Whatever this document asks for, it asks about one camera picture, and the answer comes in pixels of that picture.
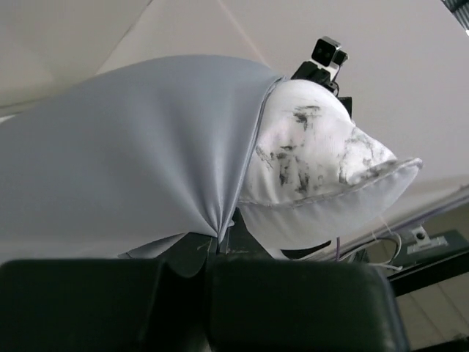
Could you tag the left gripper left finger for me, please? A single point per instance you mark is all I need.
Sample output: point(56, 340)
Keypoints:
point(107, 304)

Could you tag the white pillow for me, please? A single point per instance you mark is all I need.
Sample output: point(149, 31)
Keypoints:
point(314, 175)

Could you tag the grey pillowcase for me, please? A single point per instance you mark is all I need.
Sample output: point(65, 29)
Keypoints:
point(146, 152)

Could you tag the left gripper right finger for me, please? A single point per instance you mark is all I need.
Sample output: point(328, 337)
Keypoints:
point(256, 303)

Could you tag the overhead camera on mount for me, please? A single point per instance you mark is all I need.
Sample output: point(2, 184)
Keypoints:
point(326, 61)

